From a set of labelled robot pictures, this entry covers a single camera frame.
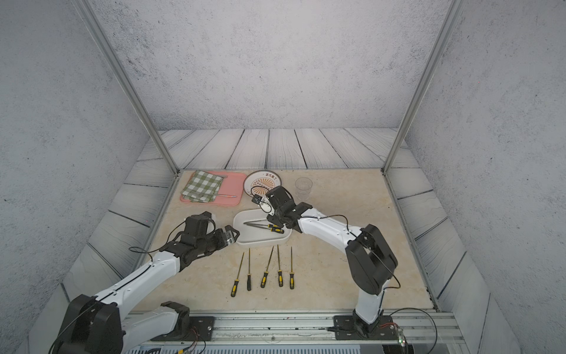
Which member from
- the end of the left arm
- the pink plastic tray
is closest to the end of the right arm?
the end of the left arm

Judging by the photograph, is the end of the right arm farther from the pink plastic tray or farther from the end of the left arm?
the pink plastic tray

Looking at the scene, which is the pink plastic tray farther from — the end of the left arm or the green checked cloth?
the end of the left arm

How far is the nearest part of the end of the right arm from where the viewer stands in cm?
63

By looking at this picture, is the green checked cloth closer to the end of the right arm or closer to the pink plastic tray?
the pink plastic tray

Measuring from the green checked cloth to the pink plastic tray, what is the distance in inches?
0.6

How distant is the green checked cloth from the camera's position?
1.10 m

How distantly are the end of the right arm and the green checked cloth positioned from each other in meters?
0.54

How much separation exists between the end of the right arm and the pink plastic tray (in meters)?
0.45

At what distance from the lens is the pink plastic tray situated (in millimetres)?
1099
